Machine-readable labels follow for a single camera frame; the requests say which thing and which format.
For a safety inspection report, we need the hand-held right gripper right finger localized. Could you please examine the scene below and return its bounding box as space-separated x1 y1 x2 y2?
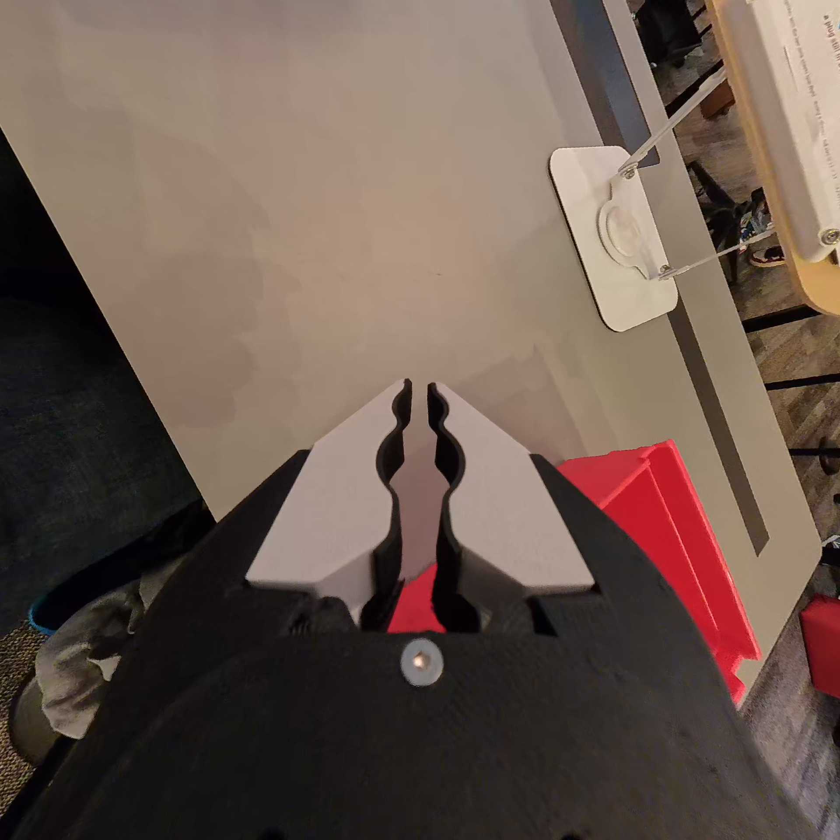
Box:
427 382 596 632

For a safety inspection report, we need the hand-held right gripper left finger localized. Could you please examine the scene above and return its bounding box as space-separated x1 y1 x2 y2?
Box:
246 377 414 632

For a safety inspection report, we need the red plastic bin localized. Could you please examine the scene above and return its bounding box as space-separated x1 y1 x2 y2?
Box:
387 438 763 708

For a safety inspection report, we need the instruction sheet on stand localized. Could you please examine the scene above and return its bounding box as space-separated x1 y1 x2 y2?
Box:
549 0 840 333

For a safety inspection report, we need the grey cloth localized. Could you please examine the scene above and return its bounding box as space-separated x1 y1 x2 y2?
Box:
34 561 173 741

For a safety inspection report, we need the red and black bag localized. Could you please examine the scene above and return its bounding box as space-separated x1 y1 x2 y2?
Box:
799 592 840 691

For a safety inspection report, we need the printed instruction sheet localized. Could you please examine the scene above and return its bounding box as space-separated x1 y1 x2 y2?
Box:
777 0 840 204

